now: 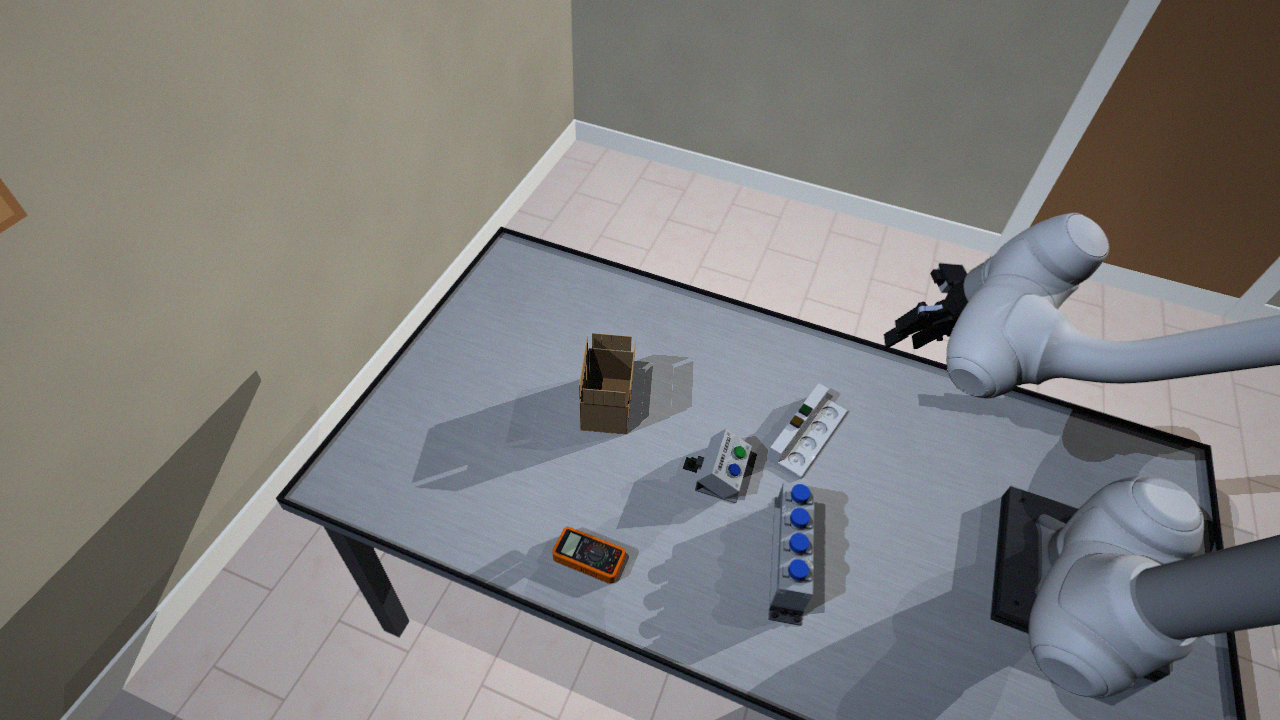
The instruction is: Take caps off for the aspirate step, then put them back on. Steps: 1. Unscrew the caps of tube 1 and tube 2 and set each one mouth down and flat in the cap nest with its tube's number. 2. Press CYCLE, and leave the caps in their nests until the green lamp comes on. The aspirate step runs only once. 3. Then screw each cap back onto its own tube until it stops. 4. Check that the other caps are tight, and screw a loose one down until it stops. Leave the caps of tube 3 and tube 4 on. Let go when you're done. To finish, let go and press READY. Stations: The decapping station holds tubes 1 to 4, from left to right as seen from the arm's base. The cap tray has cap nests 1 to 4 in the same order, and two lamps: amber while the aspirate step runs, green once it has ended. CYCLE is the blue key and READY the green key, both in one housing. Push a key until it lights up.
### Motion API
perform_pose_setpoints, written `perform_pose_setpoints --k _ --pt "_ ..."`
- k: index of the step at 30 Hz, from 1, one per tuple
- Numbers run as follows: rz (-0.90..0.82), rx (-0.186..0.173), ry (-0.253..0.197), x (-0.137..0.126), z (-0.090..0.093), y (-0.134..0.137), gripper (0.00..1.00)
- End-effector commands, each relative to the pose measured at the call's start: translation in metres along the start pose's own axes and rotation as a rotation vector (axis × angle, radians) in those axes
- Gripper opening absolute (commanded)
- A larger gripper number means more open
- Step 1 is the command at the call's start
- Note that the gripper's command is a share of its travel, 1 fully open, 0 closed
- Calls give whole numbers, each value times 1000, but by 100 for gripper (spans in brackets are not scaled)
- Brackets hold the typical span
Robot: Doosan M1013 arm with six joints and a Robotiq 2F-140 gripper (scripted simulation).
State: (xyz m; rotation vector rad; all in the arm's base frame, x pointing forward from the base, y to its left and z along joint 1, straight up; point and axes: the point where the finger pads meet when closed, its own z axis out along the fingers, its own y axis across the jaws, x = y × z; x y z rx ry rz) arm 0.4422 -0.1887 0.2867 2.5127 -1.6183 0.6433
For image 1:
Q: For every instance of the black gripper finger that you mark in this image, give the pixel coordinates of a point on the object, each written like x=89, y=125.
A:
x=915, y=316
x=931, y=333

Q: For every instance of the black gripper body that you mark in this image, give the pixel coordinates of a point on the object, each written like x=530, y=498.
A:
x=953, y=304

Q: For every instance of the brown cardboard box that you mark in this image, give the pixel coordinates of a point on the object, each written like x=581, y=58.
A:
x=606, y=383

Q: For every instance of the orange digital multimeter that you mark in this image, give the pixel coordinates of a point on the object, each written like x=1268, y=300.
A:
x=589, y=555

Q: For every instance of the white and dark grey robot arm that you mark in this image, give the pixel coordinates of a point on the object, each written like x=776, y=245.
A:
x=1102, y=619

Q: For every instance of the white key panel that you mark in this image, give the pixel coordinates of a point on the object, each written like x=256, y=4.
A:
x=723, y=467

